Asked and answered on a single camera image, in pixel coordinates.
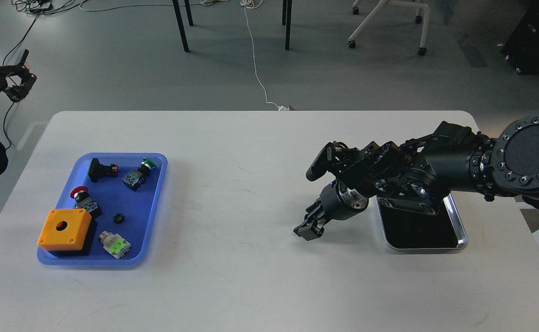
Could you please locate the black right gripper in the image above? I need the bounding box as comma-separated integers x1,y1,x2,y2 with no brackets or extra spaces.
293,181,369,241

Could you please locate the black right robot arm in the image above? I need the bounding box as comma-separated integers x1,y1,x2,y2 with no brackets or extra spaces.
293,113,539,240

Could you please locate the silver metal tray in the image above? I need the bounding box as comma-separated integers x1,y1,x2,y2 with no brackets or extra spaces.
377,195,468,254

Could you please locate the blue plastic tray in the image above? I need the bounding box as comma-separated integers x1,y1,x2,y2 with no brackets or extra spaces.
36,153,168,267

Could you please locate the orange button box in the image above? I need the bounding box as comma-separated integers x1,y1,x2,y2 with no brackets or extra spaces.
37,208,92,252

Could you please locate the silver green push button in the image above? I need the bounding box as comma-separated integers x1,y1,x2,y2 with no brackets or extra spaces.
98,231,131,259

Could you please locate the black table leg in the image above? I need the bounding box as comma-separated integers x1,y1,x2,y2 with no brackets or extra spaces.
281,0,293,51
172,0,193,53

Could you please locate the white rolling chair base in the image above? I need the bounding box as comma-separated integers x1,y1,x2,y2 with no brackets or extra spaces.
348,0,431,57

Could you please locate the black floor cable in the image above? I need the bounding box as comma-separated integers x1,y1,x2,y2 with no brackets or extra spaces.
0,0,85,166

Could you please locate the black selector switch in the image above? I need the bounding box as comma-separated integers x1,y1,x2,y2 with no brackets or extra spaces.
87,158,120,183

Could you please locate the red push button switch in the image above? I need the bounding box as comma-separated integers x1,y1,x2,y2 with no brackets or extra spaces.
70,186,102,218

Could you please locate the green push button switch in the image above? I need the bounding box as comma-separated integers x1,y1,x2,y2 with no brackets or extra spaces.
122,157,157,191

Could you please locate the white floor cable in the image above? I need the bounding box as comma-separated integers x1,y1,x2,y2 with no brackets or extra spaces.
240,0,293,111

